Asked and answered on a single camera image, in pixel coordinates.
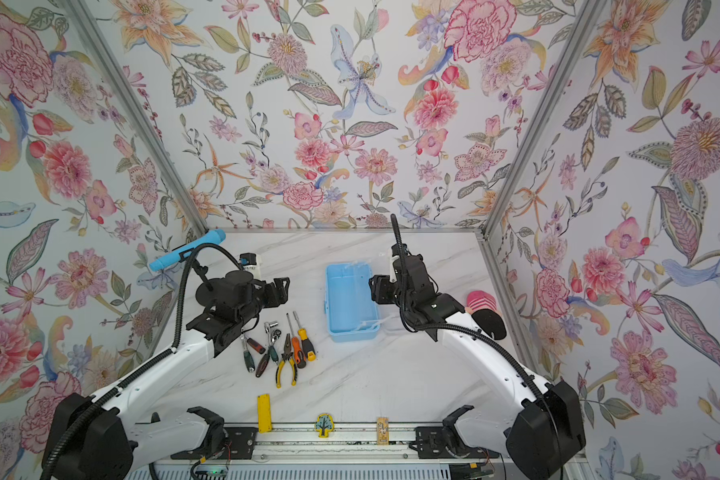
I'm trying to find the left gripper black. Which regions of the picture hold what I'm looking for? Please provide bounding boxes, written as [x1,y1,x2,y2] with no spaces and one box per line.
[237,274,293,328]

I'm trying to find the light blue plastic toolbox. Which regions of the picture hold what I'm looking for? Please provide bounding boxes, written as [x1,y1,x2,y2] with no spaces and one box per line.
[325,261,405,343]

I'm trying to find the red black handled screwdriver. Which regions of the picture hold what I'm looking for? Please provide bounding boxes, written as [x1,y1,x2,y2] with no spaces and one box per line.
[246,338,267,355]

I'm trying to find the green handled screwdriver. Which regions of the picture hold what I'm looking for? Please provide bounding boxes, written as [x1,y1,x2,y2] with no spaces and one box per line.
[241,336,256,373]

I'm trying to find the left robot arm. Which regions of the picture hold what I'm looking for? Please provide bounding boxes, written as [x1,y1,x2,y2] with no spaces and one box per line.
[41,270,290,479]

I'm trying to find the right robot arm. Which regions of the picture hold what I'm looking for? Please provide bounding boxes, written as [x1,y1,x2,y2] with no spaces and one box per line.
[369,246,586,479]

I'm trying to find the black microphone stand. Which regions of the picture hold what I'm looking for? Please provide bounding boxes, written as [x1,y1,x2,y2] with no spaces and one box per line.
[179,243,216,299]

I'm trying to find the blue toy microphone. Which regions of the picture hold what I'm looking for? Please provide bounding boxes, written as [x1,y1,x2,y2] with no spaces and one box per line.
[148,229,226,272]

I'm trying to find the pink striped sock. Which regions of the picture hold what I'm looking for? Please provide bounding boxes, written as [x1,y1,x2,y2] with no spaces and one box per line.
[466,290,497,314]

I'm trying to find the yellow rectangular block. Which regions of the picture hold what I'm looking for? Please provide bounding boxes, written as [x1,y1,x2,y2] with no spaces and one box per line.
[257,394,273,433]

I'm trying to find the small wooden tag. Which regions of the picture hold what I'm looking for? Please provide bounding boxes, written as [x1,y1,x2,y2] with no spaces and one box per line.
[376,417,390,446]

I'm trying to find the tree sticker badge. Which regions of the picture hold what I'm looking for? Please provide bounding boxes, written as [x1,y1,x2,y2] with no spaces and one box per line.
[314,413,335,438]

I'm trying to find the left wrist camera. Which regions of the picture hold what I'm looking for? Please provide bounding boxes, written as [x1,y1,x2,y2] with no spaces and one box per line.
[239,252,261,279]

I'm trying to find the yellow handled pliers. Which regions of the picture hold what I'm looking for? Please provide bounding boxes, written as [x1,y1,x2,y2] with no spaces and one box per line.
[275,334,298,389]

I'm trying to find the orange handled screwdriver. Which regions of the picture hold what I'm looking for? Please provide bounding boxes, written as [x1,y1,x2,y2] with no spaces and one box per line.
[286,313,307,369]

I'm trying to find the right black corrugated cable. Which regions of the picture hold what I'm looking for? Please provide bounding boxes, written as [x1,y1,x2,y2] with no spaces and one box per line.
[389,213,547,403]

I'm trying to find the aluminium front rail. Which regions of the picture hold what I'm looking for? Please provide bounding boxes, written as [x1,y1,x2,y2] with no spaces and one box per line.
[71,422,589,467]

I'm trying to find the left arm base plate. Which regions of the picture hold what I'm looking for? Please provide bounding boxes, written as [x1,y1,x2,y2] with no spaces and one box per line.
[170,406,258,460]

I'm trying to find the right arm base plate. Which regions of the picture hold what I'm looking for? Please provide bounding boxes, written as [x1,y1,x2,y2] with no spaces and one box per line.
[408,405,499,460]

